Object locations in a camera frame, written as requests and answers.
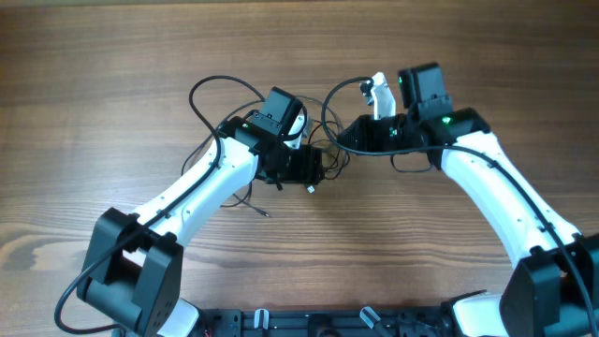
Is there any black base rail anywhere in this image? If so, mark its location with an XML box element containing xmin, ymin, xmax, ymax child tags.
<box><xmin>190</xmin><ymin>305</ymin><xmax>462</xmax><ymax>337</ymax></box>

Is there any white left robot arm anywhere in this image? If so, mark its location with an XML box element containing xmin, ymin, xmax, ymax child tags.
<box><xmin>72</xmin><ymin>87</ymin><xmax>322</xmax><ymax>336</ymax></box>

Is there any black USB cable long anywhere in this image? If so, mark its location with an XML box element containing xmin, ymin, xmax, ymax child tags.
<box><xmin>180</xmin><ymin>95</ymin><xmax>350</xmax><ymax>218</ymax></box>

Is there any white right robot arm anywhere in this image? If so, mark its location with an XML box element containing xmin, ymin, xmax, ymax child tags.
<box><xmin>333</xmin><ymin>63</ymin><xmax>598</xmax><ymax>336</ymax></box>

